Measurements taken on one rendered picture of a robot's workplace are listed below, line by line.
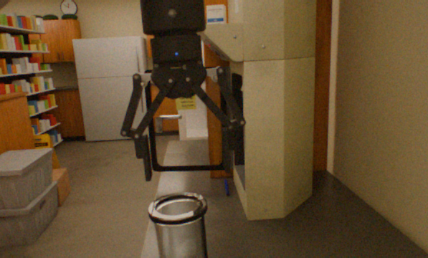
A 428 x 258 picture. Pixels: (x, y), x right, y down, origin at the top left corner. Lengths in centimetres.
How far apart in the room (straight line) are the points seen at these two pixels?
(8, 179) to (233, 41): 236
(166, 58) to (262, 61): 48
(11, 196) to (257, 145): 236
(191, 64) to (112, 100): 550
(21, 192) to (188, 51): 258
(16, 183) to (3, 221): 34
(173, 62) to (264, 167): 57
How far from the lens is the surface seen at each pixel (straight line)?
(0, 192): 302
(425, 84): 97
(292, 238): 95
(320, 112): 137
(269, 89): 91
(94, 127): 614
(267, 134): 93
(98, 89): 601
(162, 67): 49
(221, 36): 89
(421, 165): 100
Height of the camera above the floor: 143
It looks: 13 degrees down
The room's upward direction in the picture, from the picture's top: 3 degrees counter-clockwise
